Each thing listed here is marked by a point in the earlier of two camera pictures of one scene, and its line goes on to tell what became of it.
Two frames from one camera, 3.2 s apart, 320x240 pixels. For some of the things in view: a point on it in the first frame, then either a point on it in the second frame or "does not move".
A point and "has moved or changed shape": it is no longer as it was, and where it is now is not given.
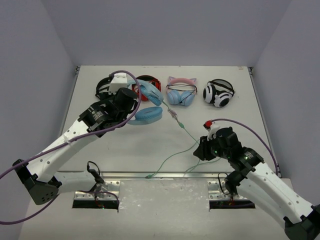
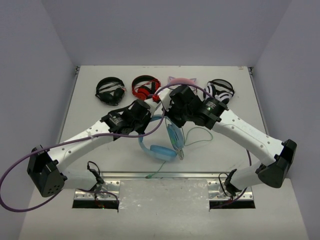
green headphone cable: (197, 143) has moved or changed shape
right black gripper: (202, 151) to (178, 123)
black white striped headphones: (219, 92) does not move
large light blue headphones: (148, 115) to (163, 153)
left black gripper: (136, 94) to (141, 125)
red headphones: (148, 78) does not move
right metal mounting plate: (217, 190) does not move
